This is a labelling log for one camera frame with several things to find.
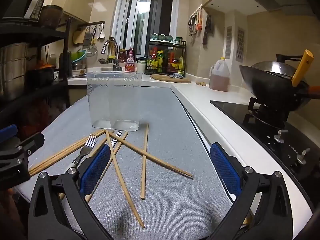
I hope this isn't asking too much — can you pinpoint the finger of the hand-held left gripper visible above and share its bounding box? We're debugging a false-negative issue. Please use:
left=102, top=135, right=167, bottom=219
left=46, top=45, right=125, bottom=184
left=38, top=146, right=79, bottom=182
left=16, top=132, right=45, bottom=155
left=0, top=124, right=18, bottom=143

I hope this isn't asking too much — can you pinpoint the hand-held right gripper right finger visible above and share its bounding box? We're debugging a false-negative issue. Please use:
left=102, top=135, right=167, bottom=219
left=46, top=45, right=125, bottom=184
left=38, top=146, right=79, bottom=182
left=209, top=142, right=293, bottom=240

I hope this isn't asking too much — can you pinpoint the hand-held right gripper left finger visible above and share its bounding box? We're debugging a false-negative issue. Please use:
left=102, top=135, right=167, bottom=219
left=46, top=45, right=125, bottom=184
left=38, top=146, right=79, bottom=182
left=27, top=144, right=118, bottom=240

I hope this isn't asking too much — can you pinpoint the steel fork white handle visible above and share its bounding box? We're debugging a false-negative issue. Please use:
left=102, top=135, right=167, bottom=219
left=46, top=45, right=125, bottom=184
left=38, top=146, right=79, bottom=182
left=65, top=134, right=97, bottom=174

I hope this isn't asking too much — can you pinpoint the white spoon striped handle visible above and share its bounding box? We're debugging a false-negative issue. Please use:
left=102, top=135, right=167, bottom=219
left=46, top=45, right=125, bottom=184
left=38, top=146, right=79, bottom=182
left=110, top=131, right=123, bottom=153

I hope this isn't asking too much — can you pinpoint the clear plastic container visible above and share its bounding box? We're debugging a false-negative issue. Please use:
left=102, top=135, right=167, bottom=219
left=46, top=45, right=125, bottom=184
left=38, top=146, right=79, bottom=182
left=86, top=71, right=143, bottom=132

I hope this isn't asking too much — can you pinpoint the grey woven mat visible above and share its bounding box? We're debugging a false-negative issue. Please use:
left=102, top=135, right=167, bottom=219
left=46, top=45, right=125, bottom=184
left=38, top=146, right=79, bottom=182
left=15, top=86, right=237, bottom=235

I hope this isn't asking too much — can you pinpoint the black glass gas stove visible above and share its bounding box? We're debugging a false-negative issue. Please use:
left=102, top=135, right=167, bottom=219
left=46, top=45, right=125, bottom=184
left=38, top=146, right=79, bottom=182
left=210, top=100, right=320, bottom=188

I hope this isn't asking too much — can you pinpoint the steel stock pot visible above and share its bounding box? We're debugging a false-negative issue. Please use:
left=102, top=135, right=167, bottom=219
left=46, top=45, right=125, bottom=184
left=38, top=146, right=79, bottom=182
left=0, top=42, right=30, bottom=102

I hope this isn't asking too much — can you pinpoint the steel stove knob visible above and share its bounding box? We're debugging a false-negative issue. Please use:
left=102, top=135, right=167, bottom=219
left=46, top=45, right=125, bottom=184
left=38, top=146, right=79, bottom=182
left=296, top=148, right=311, bottom=165
left=274, top=129, right=289, bottom=144

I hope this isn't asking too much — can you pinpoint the black burner grate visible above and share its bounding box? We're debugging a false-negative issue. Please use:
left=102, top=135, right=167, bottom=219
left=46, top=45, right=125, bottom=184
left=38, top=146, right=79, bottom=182
left=247, top=97, right=288, bottom=128

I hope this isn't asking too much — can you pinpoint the black cooking pot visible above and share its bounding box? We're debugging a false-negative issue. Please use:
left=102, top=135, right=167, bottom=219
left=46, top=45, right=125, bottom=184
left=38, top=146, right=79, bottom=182
left=27, top=62, right=59, bottom=85

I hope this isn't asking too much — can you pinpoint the cooking oil jug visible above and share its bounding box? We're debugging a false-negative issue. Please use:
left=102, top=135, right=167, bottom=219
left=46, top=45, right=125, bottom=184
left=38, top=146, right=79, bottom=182
left=209, top=57, right=230, bottom=92

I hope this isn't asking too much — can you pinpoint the black wok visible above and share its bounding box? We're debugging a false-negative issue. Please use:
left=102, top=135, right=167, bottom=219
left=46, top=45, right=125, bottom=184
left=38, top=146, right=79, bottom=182
left=239, top=61, right=320, bottom=112

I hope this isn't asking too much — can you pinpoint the green plastic basin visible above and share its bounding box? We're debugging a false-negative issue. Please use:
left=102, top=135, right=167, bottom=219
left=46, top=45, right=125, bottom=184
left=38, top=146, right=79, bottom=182
left=71, top=51, right=87, bottom=64

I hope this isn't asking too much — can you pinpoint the black metal shelf rack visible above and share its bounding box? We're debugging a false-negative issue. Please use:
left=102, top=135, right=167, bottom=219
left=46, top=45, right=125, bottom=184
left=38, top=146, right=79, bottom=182
left=0, top=17, right=73, bottom=120

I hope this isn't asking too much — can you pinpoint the round wooden cutting board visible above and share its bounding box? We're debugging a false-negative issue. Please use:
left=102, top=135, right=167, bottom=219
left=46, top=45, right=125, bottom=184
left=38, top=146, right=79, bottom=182
left=149, top=74, right=192, bottom=83

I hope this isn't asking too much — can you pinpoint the steel wok lid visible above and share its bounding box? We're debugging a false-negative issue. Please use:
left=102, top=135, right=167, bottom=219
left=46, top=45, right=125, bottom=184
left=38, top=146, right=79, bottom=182
left=250, top=54, right=305, bottom=78

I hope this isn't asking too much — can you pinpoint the hanging wooden board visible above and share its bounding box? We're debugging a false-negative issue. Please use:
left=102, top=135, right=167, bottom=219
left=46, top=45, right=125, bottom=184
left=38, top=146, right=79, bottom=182
left=73, top=29, right=87, bottom=44

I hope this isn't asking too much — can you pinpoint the steel box grater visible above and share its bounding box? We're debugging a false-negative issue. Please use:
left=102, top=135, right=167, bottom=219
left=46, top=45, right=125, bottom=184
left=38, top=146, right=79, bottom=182
left=82, top=27, right=93, bottom=50

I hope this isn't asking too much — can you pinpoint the red label sauce bottle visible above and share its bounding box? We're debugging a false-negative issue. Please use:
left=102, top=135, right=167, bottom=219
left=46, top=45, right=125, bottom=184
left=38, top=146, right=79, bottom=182
left=168, top=47, right=178, bottom=73

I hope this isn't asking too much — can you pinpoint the chrome kitchen faucet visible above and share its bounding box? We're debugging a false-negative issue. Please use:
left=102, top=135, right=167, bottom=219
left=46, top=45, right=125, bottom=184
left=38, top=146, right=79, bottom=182
left=101, top=39, right=123, bottom=72

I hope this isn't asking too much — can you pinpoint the brown ceramic bowl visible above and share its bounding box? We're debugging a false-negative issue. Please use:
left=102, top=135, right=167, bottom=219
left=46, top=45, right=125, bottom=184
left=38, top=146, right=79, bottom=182
left=39, top=5, right=64, bottom=29

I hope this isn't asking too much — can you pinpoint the yellow label sauce bottle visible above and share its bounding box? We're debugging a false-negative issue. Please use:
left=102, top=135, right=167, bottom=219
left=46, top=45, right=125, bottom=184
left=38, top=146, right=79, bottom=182
left=156, top=50, right=164, bottom=72

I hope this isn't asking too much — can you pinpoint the hanging cleaver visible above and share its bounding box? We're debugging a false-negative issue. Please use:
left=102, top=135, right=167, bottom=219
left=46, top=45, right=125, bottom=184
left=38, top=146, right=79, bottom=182
left=202, top=14, right=213, bottom=45

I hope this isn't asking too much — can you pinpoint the white wall vent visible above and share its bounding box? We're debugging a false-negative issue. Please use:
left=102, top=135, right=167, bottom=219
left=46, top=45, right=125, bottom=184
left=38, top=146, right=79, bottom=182
left=235, top=26, right=245, bottom=62
left=225, top=25, right=233, bottom=58

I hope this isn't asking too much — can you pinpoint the yellow handled spatula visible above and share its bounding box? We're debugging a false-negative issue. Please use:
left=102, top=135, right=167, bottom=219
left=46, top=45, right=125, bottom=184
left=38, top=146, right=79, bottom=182
left=291, top=49, right=314, bottom=87

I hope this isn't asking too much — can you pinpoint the black wire spice rack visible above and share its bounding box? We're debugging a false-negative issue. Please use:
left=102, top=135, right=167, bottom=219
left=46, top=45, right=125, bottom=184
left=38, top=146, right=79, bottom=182
left=145, top=40, right=187, bottom=78

